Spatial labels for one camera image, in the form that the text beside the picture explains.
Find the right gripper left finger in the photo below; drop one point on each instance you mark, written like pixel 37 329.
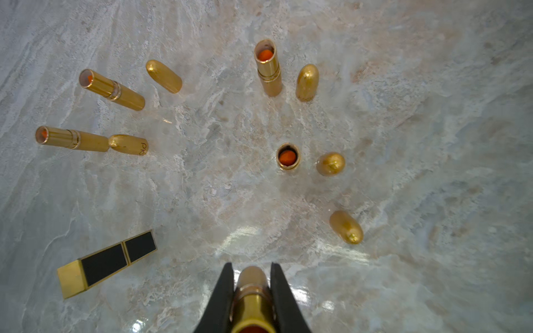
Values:
pixel 216 317

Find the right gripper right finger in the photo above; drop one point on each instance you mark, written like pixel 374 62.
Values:
pixel 289 318

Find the gold lipstick cap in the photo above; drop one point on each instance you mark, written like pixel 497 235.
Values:
pixel 129 144
pixel 164 76
pixel 330 164
pixel 307 83
pixel 346 227

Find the small yellow green box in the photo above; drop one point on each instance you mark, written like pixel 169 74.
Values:
pixel 86 272

